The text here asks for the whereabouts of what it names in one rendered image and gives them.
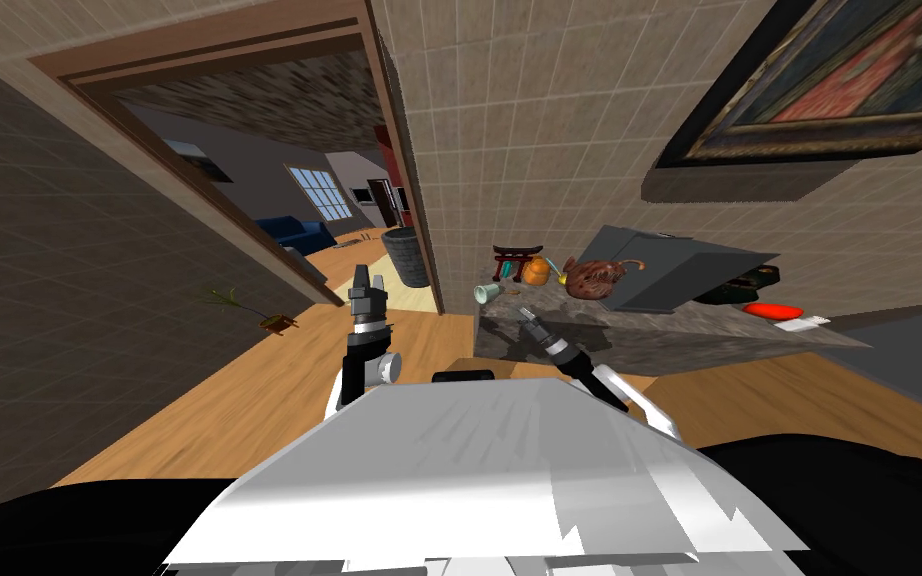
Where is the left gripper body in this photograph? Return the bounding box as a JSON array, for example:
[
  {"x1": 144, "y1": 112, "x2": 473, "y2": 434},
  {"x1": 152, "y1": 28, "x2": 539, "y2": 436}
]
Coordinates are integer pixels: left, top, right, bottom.
[{"x1": 347, "y1": 288, "x2": 390, "y2": 324}]

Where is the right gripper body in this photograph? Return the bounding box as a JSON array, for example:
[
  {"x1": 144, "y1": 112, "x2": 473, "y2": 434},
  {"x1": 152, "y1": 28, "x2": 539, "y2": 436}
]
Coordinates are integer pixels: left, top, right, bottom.
[{"x1": 517, "y1": 306, "x2": 553, "y2": 344}]

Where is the dark woven basket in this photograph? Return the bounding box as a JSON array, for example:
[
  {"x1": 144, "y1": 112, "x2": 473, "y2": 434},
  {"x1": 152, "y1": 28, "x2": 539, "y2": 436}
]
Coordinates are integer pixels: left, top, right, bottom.
[{"x1": 380, "y1": 225, "x2": 431, "y2": 290}]

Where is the orange jar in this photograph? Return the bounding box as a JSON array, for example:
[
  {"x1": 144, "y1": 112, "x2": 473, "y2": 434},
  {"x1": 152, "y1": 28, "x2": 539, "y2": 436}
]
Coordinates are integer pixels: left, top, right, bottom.
[{"x1": 520, "y1": 255, "x2": 553, "y2": 288}]

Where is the brown anglerfish figurine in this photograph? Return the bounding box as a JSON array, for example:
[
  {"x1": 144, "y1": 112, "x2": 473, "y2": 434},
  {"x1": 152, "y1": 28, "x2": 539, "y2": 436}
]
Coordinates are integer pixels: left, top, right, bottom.
[{"x1": 560, "y1": 255, "x2": 647, "y2": 303}]

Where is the dark red torii stand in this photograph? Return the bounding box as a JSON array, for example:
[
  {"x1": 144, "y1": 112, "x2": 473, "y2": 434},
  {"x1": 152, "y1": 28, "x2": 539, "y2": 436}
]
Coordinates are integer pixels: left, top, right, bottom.
[{"x1": 491, "y1": 243, "x2": 546, "y2": 284}]

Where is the blue sofa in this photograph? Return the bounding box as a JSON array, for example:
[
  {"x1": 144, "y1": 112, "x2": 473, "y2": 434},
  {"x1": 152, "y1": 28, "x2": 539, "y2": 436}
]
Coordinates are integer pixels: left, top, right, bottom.
[{"x1": 254, "y1": 215, "x2": 341, "y2": 257}]

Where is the dark brown door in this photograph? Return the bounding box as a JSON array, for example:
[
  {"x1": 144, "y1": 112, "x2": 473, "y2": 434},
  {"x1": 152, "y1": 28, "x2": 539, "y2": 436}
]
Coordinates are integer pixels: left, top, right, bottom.
[{"x1": 365, "y1": 178, "x2": 403, "y2": 230}]

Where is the paned window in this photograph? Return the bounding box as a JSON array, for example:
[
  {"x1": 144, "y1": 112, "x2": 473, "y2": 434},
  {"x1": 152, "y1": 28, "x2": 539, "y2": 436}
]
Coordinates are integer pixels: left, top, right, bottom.
[{"x1": 284, "y1": 164, "x2": 355, "y2": 224}]

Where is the small potted plant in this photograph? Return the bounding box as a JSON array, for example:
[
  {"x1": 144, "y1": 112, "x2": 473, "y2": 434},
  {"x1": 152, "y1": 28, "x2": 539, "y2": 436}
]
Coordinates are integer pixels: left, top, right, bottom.
[{"x1": 205, "y1": 287, "x2": 301, "y2": 337}]

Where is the dark grey box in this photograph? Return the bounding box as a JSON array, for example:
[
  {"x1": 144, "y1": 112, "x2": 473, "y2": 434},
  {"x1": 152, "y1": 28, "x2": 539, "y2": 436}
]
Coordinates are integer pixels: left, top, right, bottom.
[{"x1": 572, "y1": 224, "x2": 782, "y2": 314}]

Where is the grey marble table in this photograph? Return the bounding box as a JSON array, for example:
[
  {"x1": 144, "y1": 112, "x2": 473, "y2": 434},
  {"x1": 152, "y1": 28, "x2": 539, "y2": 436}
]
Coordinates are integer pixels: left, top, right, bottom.
[{"x1": 472, "y1": 278, "x2": 875, "y2": 378}]

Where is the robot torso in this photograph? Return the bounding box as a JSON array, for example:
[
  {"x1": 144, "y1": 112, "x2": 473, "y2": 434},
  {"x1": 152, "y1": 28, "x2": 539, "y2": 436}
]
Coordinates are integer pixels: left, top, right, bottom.
[{"x1": 158, "y1": 368, "x2": 812, "y2": 576}]

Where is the red oval object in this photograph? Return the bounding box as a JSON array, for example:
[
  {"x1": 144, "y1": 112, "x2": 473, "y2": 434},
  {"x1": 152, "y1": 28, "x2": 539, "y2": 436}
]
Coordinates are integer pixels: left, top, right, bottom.
[{"x1": 741, "y1": 301, "x2": 806, "y2": 322}]

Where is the white paper sheet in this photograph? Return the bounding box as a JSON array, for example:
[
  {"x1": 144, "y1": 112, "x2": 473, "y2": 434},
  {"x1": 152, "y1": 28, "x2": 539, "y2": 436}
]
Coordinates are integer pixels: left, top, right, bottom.
[{"x1": 772, "y1": 315, "x2": 833, "y2": 333}]

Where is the small wall picture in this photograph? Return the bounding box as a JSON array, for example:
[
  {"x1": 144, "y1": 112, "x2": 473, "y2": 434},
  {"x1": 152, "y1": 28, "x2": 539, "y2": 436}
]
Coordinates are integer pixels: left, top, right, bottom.
[{"x1": 162, "y1": 138, "x2": 235, "y2": 185}]

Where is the dark framed wall painting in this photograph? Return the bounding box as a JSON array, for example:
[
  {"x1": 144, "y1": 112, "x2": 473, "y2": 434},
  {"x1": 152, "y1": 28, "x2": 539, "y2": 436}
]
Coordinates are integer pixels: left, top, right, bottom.
[{"x1": 652, "y1": 0, "x2": 922, "y2": 172}]

